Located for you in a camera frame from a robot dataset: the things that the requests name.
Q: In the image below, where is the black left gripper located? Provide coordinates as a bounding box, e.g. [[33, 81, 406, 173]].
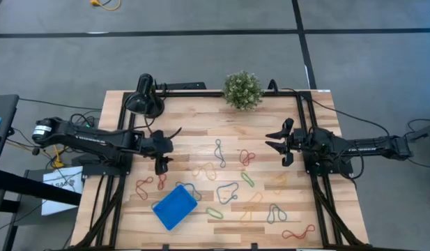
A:
[[141, 126, 183, 176]]

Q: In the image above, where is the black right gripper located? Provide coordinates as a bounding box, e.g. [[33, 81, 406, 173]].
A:
[[265, 117, 312, 167]]

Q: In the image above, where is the teal rubber band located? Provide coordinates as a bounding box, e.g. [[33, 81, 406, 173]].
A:
[[215, 181, 240, 205], [266, 203, 289, 225], [175, 181, 203, 202], [213, 138, 227, 169]]

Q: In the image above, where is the green rubber band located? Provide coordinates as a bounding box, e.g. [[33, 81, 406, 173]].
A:
[[205, 207, 224, 220], [240, 172, 256, 188]]

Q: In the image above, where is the blue plastic slotted bin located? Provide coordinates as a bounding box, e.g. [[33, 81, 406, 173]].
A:
[[151, 183, 199, 231]]

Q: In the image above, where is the black desk lamp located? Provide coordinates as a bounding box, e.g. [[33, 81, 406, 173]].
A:
[[123, 73, 166, 119]]

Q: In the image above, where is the potted green plant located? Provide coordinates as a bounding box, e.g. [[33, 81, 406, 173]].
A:
[[221, 70, 265, 112]]

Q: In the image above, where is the black power strip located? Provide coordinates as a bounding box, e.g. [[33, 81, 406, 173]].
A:
[[155, 82, 208, 91]]

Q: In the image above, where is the white paper sheet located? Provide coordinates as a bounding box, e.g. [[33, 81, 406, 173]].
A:
[[41, 165, 84, 216]]

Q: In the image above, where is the black metal beam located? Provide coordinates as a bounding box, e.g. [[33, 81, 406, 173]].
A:
[[0, 169, 82, 206]]

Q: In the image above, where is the black floor stand base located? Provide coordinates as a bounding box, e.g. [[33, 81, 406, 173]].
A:
[[404, 118, 430, 144]]

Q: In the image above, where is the gray side table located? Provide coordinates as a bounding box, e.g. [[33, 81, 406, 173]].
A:
[[0, 93, 20, 175]]

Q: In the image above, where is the long black cable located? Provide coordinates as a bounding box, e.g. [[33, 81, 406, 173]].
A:
[[268, 79, 392, 139]]

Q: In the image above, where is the black aluminium table frame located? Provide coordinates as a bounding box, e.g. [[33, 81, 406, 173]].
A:
[[73, 89, 371, 251]]

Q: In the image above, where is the yellow cable with plug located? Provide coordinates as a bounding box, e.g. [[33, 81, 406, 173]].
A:
[[52, 144, 66, 169]]

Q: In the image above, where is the yellow extension cable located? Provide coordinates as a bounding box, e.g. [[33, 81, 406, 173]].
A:
[[89, 0, 122, 11]]

